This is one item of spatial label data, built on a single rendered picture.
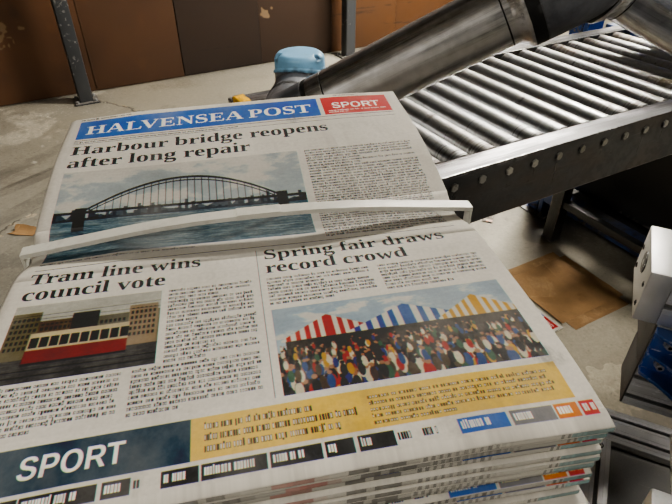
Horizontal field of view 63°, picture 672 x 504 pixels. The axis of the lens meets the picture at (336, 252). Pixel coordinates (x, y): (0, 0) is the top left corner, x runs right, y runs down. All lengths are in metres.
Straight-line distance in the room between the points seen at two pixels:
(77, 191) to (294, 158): 0.16
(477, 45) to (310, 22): 3.73
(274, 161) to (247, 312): 0.16
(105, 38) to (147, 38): 0.26
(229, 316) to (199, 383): 0.05
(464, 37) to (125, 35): 3.41
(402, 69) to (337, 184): 0.29
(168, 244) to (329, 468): 0.19
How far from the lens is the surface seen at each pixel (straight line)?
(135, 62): 4.01
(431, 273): 0.32
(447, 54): 0.66
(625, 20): 0.84
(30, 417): 0.28
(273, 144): 0.44
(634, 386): 1.05
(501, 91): 1.42
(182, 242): 0.36
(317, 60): 0.83
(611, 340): 1.97
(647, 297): 0.93
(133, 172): 0.43
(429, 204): 0.38
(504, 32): 0.67
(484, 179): 1.04
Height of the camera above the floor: 1.26
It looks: 36 degrees down
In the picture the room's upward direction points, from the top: straight up
